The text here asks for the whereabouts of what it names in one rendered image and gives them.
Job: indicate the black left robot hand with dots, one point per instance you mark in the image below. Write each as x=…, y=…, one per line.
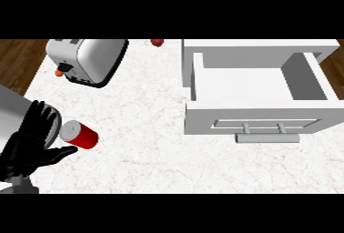
x=27, y=148

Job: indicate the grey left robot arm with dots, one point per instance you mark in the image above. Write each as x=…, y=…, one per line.
x=19, y=185

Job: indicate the red can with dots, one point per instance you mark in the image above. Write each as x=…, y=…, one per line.
x=83, y=136

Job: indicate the white open drawer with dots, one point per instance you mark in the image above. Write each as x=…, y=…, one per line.
x=260, y=100

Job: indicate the white drawer cabinet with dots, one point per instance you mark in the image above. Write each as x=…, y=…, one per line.
x=251, y=51

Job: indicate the white toaster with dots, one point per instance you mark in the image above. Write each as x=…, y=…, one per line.
x=89, y=59

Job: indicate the small red object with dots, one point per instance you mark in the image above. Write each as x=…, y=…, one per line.
x=157, y=42

